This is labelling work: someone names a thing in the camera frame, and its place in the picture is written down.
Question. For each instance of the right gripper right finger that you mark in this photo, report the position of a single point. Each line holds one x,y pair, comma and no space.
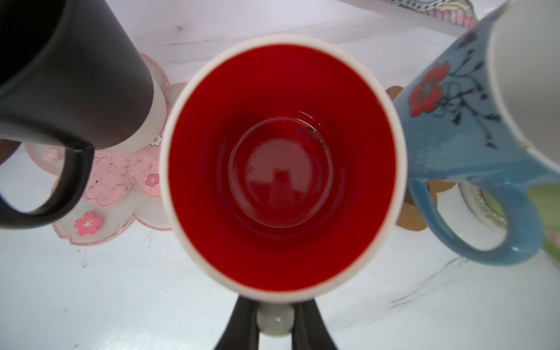
309,331

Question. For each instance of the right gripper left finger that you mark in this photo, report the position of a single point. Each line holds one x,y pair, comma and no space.
241,332

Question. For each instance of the brown paw coaster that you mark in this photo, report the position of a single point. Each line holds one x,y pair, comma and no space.
410,218

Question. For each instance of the red interior white mug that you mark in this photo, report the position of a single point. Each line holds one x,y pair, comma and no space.
283,171

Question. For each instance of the pink flower coaster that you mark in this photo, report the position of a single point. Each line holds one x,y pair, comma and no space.
122,189

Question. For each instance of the patterned round white coaster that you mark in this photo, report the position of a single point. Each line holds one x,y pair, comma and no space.
479,207

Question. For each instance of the white mug green handle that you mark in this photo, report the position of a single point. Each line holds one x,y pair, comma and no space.
546,200

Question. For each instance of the white mug blue handle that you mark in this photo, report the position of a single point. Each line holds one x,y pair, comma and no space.
486,112

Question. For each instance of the black mug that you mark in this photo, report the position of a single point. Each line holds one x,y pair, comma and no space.
71,77

